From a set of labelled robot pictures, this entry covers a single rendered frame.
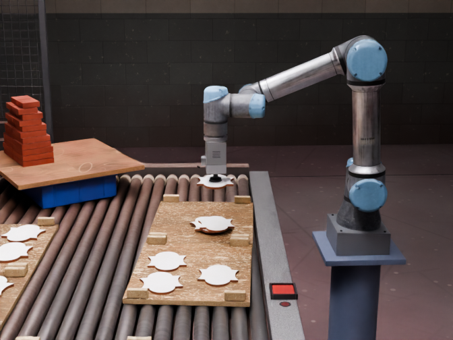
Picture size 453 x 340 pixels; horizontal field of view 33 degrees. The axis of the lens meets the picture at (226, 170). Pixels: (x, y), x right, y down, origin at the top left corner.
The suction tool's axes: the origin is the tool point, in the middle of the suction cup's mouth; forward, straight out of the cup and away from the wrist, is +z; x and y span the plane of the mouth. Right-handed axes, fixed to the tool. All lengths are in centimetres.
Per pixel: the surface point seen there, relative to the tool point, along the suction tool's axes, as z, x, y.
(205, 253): 18.4, -3.9, 13.7
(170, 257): 17.6, -15.1, 18.1
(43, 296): 20, -51, 38
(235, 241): 16.5, 5.9, 8.8
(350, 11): -15, 154, -464
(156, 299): 18, -19, 45
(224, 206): 18.4, 5.2, -30.5
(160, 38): 9, -19, -467
